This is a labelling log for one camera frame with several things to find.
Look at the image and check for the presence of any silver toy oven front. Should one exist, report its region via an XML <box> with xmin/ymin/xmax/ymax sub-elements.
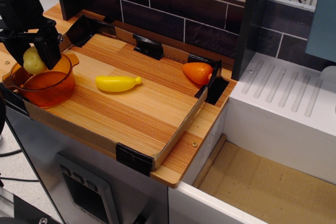
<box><xmin>6</xmin><ymin>107</ymin><xmax>169</xmax><ymax>223</ymax></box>

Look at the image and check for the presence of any black floor cable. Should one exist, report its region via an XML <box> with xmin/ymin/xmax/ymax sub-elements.
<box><xmin>0</xmin><ymin>149</ymin><xmax>40</xmax><ymax>183</ymax></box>

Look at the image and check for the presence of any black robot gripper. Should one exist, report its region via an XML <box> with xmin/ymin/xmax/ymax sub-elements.
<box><xmin>1</xmin><ymin>0</ymin><xmax>62</xmax><ymax>70</ymax></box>

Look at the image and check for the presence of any yellow toy banana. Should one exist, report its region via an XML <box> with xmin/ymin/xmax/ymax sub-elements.
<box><xmin>95</xmin><ymin>76</ymin><xmax>142</xmax><ymax>92</ymax></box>

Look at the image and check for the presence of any orange toy carrot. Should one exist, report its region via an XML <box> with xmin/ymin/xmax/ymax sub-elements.
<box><xmin>182</xmin><ymin>62</ymin><xmax>213</xmax><ymax>85</ymax></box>

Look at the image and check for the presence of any yellow toy potato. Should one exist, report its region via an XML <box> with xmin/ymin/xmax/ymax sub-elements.
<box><xmin>23</xmin><ymin>46</ymin><xmax>47</xmax><ymax>74</ymax></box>

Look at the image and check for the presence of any cardboard fence with black tape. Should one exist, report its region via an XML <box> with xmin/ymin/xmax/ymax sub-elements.
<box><xmin>0</xmin><ymin>15</ymin><xmax>229</xmax><ymax>177</ymax></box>

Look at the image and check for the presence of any teal plastic bin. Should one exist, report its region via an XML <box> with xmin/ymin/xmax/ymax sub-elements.
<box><xmin>306</xmin><ymin>0</ymin><xmax>335</xmax><ymax>62</ymax></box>

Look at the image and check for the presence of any dark grey vertical post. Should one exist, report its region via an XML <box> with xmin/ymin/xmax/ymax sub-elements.
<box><xmin>232</xmin><ymin>0</ymin><xmax>268</xmax><ymax>81</ymax></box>

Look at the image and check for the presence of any white toy sink unit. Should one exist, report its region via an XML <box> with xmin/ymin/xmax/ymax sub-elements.
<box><xmin>169</xmin><ymin>54</ymin><xmax>335</xmax><ymax>223</ymax></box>

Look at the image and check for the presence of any transparent orange plastic pot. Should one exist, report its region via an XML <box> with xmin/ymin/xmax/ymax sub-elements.
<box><xmin>2</xmin><ymin>53</ymin><xmax>79</xmax><ymax>108</ymax></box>

